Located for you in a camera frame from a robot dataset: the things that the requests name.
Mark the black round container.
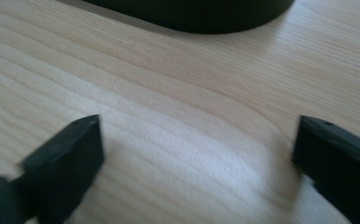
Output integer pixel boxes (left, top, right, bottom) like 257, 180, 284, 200
83, 0, 296, 35

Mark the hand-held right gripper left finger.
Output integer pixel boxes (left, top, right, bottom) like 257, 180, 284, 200
20, 114, 105, 224

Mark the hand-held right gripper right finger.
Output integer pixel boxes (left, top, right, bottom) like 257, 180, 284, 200
291, 115, 360, 224

